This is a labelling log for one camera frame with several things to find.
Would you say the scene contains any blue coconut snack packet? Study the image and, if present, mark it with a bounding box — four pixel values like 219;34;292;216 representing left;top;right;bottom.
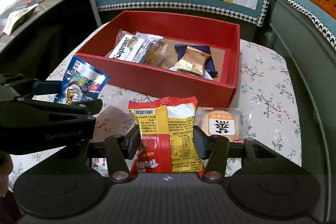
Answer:
54;55;110;105

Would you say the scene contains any round cake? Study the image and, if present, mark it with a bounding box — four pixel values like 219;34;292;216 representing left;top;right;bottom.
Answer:
195;107;252;142

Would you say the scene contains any red yellow snack bag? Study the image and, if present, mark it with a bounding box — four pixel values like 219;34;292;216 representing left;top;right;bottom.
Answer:
128;97;204;177

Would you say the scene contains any dark blue foil packet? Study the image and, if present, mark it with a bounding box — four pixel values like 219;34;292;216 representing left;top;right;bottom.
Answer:
173;44;218;80

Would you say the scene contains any gold foil snack packet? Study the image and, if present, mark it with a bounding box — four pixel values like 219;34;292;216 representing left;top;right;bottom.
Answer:
174;46;211;75

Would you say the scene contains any clear yellow egg crisp packet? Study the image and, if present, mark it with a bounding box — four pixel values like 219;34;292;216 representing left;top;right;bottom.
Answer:
105;28;169;67

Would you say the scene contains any white long snack packet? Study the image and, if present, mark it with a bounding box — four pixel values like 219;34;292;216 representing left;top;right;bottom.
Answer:
135;32;163;44

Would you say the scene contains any red white packet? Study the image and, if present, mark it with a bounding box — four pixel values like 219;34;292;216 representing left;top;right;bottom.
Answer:
92;158;108;170

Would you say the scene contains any white Kaprons wafer packet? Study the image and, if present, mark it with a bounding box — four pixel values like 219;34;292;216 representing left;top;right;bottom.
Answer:
108;34;153;64

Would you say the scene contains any red cardboard box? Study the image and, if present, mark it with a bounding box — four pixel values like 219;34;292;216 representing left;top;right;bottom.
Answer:
76;11;240;107

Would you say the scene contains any dark side table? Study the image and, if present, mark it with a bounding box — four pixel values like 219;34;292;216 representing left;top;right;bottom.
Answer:
1;0;101;80

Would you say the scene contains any white paper on side table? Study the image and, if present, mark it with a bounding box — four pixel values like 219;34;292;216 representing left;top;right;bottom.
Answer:
1;0;37;35

